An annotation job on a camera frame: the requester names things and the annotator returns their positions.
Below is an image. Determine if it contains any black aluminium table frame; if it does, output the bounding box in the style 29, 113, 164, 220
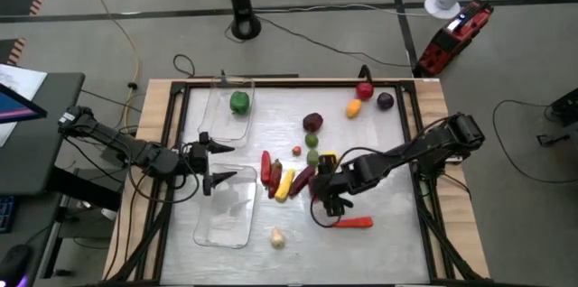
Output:
106, 78, 491, 287

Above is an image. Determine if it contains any black keyboard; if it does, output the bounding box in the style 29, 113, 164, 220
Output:
0, 195, 14, 234

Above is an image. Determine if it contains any purple eggplant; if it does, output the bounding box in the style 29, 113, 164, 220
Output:
288, 164, 316, 197

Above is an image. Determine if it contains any yellow floor cable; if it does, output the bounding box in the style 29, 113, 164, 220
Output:
71, 0, 141, 130

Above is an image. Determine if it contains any white paper sheet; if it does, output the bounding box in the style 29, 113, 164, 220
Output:
0, 63, 48, 148

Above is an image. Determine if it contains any black curved floor cable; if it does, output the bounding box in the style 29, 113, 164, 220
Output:
491, 99, 578, 184

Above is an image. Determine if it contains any clear plastic bin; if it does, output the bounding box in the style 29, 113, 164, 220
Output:
197, 76, 256, 148
192, 163, 258, 250

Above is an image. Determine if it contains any long black floor cable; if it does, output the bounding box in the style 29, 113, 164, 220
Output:
255, 14, 415, 69

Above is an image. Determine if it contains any white garlic bulb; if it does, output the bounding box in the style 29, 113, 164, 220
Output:
270, 227, 287, 250

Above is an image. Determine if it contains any computer monitor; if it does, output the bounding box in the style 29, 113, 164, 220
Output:
0, 82, 49, 125

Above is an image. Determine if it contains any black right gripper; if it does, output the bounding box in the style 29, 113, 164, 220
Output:
311, 159, 362, 218

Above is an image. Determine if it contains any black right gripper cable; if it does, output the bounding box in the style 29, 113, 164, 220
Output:
309, 196, 345, 229

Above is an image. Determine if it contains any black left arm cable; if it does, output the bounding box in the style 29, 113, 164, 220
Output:
127, 142, 200, 205

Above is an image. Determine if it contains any green bell pepper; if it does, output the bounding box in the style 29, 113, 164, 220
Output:
228, 90, 251, 116

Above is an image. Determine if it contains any black desk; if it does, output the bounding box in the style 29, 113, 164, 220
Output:
0, 72, 86, 196

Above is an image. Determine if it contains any black floor device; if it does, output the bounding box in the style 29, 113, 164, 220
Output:
536, 88, 578, 147

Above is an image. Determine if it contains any dark purple plum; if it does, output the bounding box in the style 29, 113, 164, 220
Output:
376, 91, 396, 111

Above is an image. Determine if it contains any black looped floor cable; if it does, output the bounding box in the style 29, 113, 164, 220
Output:
172, 53, 197, 79

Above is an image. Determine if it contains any orange mango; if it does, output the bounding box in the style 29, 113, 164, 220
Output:
345, 98, 363, 120

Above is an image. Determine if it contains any red chili pepper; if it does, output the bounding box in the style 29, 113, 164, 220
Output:
260, 150, 273, 187
332, 216, 375, 229

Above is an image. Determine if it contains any red black tool case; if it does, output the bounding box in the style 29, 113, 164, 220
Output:
414, 0, 495, 79

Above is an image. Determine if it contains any red apple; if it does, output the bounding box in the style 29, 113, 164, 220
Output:
355, 81, 375, 101

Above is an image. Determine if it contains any black computer mouse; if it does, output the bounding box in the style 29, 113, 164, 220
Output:
0, 244, 33, 287

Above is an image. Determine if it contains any dark red onion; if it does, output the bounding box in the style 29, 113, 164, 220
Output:
302, 112, 324, 134

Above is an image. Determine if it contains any black pole stand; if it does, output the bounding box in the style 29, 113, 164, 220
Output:
224, 0, 262, 41

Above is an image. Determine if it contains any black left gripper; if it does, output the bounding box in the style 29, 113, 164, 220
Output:
180, 131, 238, 197

